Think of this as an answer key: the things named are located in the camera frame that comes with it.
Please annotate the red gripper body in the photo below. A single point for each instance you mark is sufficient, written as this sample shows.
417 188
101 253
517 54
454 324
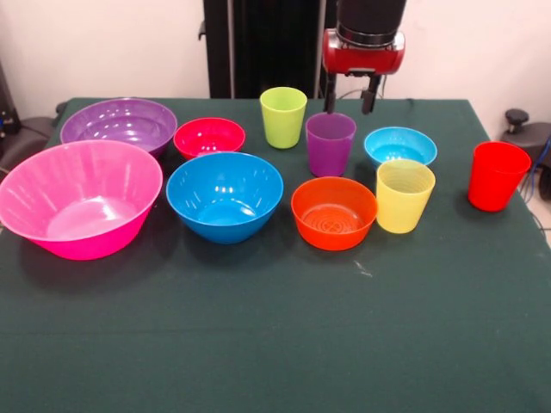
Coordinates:
366 60

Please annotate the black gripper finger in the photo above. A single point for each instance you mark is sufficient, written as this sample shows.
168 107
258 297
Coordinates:
369 101
331 94

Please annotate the purple cup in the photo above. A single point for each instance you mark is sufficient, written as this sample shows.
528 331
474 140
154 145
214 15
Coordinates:
329 155

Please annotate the small orange bowl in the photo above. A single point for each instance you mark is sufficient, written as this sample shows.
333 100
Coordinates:
331 238

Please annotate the small light blue bowl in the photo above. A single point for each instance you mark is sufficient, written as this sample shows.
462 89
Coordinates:
400 146

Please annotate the green cup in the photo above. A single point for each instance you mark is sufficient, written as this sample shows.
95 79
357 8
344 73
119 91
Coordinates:
282 125

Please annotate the yellow cup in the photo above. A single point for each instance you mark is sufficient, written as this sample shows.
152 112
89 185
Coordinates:
404 206

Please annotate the small crimson bowl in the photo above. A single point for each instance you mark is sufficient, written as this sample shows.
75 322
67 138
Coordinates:
206 137

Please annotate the black knob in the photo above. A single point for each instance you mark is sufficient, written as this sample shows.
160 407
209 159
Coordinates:
516 116

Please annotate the red cup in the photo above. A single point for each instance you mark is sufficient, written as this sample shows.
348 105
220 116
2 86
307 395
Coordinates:
495 185

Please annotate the large blue bowl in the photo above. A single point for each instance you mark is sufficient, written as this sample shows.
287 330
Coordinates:
224 228

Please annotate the large purple bowl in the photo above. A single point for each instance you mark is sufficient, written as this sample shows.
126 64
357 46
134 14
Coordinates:
120 125

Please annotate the dark green table cloth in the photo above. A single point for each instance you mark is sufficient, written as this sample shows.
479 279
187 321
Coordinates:
275 322

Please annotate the large pink bowl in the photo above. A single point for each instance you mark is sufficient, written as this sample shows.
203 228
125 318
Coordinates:
86 241

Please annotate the black equipment box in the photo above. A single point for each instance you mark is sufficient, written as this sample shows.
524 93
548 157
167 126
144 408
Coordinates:
6 112

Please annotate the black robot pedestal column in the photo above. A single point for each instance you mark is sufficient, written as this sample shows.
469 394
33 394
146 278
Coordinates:
267 43

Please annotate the black pedestal leg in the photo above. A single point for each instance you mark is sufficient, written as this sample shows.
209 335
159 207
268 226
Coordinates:
538 133
30 129

